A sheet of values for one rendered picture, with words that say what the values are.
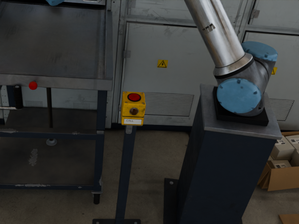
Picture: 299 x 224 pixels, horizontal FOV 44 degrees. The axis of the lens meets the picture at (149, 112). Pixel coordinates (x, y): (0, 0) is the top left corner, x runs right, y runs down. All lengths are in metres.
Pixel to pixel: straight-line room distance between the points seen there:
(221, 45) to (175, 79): 1.06
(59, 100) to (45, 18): 0.64
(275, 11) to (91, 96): 1.21
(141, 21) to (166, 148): 0.86
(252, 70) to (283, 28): 1.06
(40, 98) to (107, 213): 0.85
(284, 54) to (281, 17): 0.26
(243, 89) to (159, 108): 1.22
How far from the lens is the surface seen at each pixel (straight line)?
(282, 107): 2.69
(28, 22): 1.94
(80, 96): 2.39
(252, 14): 2.22
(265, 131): 1.57
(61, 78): 1.51
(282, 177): 2.37
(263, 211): 2.30
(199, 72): 2.32
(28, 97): 2.44
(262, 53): 1.46
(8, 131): 1.75
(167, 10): 2.10
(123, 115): 1.32
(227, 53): 1.30
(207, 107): 1.60
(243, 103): 1.33
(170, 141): 2.52
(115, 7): 2.09
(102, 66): 1.57
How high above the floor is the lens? 1.67
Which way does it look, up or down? 38 degrees down
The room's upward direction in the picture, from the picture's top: 9 degrees clockwise
